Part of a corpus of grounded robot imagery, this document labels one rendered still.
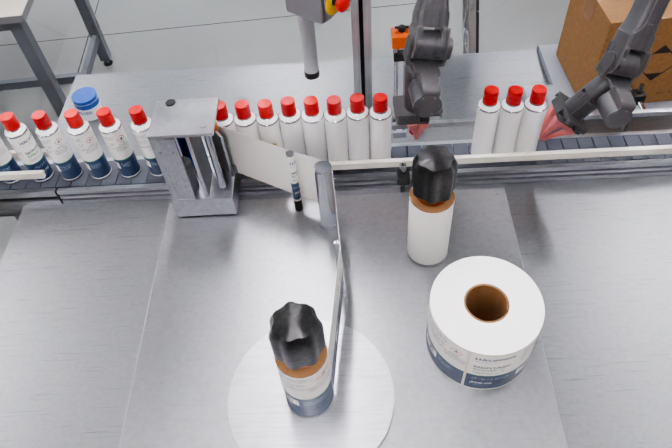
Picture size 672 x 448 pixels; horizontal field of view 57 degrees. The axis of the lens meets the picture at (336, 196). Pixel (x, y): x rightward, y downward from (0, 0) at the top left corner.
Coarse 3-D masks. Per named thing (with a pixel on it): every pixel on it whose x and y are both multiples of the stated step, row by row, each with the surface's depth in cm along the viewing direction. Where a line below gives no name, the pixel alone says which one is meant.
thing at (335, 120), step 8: (336, 96) 138; (328, 104) 137; (336, 104) 137; (328, 112) 139; (336, 112) 138; (344, 112) 141; (328, 120) 140; (336, 120) 139; (344, 120) 141; (328, 128) 142; (336, 128) 141; (344, 128) 142; (328, 136) 144; (336, 136) 143; (344, 136) 144; (328, 144) 146; (336, 144) 145; (344, 144) 146; (328, 152) 149; (336, 152) 147; (344, 152) 148; (328, 160) 152; (336, 160) 149; (344, 160) 150
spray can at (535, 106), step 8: (536, 88) 136; (544, 88) 136; (536, 96) 136; (544, 96) 136; (528, 104) 138; (536, 104) 137; (544, 104) 138; (528, 112) 139; (536, 112) 138; (544, 112) 139; (528, 120) 140; (536, 120) 140; (520, 128) 144; (528, 128) 142; (536, 128) 142; (520, 136) 145; (528, 136) 144; (536, 136) 144; (520, 144) 147; (528, 144) 146; (536, 144) 147
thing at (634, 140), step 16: (448, 144) 155; (464, 144) 154; (544, 144) 153; (560, 144) 152; (576, 144) 152; (592, 144) 152; (608, 144) 152; (624, 144) 151; (640, 144) 151; (656, 144) 151; (144, 160) 158; (544, 160) 149; (560, 160) 149; (576, 160) 149; (592, 160) 149; (608, 160) 148; (624, 160) 148; (112, 176) 155; (144, 176) 154
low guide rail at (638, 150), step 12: (456, 156) 147; (468, 156) 147; (480, 156) 147; (492, 156) 147; (504, 156) 146; (516, 156) 146; (528, 156) 146; (540, 156) 147; (552, 156) 147; (564, 156) 147; (576, 156) 147; (588, 156) 147; (600, 156) 147; (612, 156) 147; (336, 168) 149; (348, 168) 149; (360, 168) 149
